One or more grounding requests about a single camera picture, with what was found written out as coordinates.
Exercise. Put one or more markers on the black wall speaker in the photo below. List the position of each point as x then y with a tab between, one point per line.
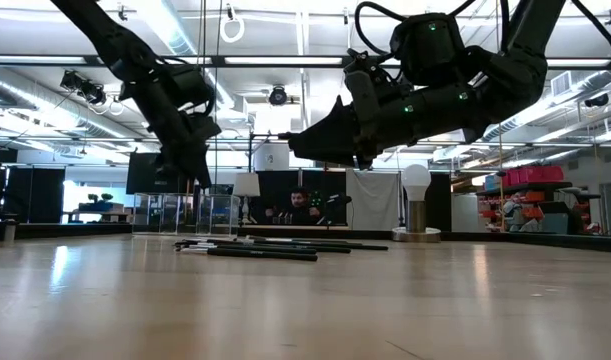
597	100

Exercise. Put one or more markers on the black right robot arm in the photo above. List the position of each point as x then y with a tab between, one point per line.
515	75

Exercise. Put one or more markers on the black table edge rail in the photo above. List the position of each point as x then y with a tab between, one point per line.
535	239

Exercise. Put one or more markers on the red storage bin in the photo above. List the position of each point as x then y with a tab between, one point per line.
510	178
553	174
531	175

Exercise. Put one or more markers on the black overhead camera rig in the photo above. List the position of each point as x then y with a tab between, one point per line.
82	89

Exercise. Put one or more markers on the background black robot arm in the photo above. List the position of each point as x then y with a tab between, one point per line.
337	200

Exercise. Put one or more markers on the black pipe frame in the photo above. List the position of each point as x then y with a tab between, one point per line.
250	155

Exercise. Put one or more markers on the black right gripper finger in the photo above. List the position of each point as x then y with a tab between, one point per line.
335	127
335	155

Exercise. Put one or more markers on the blue storage bin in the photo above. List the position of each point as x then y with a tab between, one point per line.
492	182

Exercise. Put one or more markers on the blue box with plants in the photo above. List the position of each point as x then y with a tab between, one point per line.
100	206

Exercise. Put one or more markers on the black backdrop curtain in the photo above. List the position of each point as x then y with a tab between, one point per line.
275	180

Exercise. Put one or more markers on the clear acrylic container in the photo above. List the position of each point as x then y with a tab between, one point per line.
155	215

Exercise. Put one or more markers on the small grey cup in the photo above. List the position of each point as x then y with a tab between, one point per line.
10	232

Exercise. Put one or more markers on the black tall panel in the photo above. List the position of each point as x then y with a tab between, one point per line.
440	210

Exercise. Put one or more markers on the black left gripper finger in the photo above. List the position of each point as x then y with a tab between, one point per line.
197	167
170	162

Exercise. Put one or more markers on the black monitor screen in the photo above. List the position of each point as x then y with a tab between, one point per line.
140	175

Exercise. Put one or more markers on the white light bulb lamp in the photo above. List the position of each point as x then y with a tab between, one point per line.
416	182

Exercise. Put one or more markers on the person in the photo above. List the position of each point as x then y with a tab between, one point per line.
299	200

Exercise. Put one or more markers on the black overhead frame bar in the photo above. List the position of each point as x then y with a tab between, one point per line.
220	61

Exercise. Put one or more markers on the black room divider panel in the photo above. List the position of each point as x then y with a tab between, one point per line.
35	195

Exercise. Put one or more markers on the grey hanging cloth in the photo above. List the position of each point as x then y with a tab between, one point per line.
375	200

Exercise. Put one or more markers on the black storage shelf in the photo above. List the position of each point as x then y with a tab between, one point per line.
525	187

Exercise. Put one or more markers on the white-shade table lamp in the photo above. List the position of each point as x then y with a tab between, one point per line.
246	185

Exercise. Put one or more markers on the black ceiling dome camera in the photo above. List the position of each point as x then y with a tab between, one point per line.
278	95

